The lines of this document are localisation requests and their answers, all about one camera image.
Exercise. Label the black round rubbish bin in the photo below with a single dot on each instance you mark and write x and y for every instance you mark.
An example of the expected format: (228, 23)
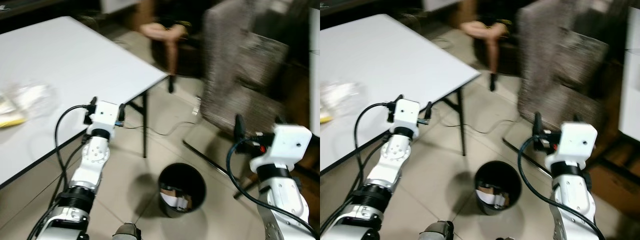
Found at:
(192, 179)
(507, 176)

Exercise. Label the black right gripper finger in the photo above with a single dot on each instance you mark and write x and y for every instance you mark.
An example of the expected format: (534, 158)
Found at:
(537, 125)
(240, 127)

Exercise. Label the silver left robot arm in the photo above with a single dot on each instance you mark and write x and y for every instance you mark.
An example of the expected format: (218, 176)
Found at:
(95, 160)
(395, 155)

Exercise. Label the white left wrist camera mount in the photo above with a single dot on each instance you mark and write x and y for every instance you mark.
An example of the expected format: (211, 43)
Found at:
(406, 114)
(106, 116)

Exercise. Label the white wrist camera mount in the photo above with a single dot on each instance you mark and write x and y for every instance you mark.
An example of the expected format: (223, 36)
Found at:
(577, 140)
(406, 114)
(290, 142)
(106, 116)

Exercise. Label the seated person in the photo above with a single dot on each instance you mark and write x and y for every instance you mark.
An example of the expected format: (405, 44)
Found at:
(172, 50)
(492, 47)

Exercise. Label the large white folding table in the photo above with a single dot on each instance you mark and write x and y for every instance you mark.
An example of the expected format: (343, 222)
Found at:
(75, 65)
(390, 60)

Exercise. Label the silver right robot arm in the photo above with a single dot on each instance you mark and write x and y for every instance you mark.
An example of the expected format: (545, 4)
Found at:
(575, 200)
(285, 200)

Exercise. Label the grey woven armchair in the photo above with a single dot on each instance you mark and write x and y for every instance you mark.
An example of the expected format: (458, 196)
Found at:
(540, 70)
(225, 75)

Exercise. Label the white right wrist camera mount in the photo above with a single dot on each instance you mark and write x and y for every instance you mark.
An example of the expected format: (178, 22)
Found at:
(290, 142)
(577, 140)

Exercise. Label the white cabinet panel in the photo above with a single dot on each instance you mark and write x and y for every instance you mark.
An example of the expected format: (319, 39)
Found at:
(120, 5)
(442, 4)

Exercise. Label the white paper trash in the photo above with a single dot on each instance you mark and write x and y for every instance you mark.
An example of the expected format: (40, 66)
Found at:
(487, 199)
(170, 201)

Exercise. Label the black metal table leg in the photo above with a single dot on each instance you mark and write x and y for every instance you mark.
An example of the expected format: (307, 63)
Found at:
(462, 125)
(145, 125)

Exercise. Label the grey robot knee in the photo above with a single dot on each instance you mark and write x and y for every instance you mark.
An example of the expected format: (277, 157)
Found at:
(437, 231)
(126, 232)

